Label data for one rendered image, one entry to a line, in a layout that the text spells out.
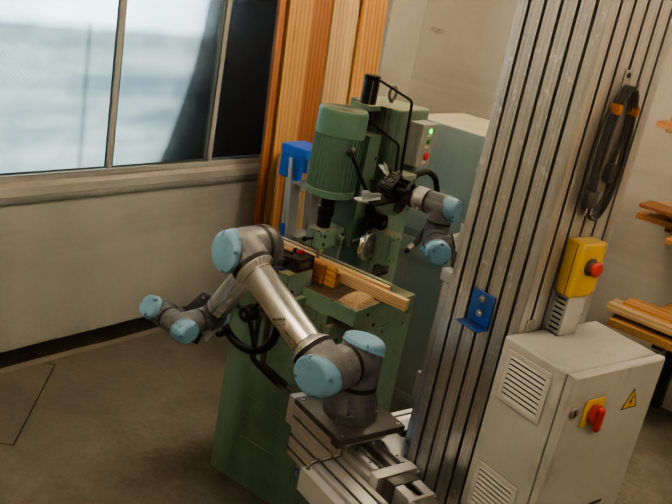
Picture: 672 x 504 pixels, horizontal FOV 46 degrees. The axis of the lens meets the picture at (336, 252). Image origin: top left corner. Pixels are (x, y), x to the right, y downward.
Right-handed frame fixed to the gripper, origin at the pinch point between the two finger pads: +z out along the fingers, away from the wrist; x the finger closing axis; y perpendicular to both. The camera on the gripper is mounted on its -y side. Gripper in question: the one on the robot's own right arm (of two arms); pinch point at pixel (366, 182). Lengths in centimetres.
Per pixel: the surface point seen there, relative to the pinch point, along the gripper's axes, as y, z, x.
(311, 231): -21.9, 21.8, 13.7
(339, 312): -27.5, -3.8, 34.9
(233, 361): -55, 38, 61
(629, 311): -178, -53, -86
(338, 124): 9.4, 16.7, -12.1
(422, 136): -16.5, 3.8, -35.9
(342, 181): -7.3, 13.5, -1.6
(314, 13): -58, 132, -120
